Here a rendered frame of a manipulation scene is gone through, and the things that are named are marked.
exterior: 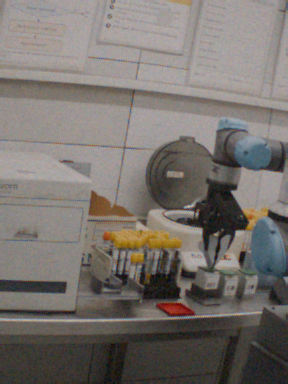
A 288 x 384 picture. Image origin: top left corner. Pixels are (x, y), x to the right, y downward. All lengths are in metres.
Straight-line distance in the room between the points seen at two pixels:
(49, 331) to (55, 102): 0.83
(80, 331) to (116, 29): 0.99
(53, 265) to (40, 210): 0.13
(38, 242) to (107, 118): 0.80
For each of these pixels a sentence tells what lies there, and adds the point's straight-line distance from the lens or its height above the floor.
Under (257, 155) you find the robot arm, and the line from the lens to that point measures 1.94.
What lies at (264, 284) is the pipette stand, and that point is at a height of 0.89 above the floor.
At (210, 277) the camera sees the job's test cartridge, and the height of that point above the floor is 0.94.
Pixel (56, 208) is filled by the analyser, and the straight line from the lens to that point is 1.81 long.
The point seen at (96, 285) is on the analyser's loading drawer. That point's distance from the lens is 1.96.
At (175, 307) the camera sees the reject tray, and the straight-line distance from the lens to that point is 2.05.
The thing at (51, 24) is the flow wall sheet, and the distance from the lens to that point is 2.41.
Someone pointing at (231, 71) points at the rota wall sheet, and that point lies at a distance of 2.72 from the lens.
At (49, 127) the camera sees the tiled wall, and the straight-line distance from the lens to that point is 2.46.
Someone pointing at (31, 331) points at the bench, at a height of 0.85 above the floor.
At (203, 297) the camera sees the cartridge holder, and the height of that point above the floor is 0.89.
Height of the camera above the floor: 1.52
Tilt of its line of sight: 12 degrees down
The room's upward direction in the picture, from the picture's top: 9 degrees clockwise
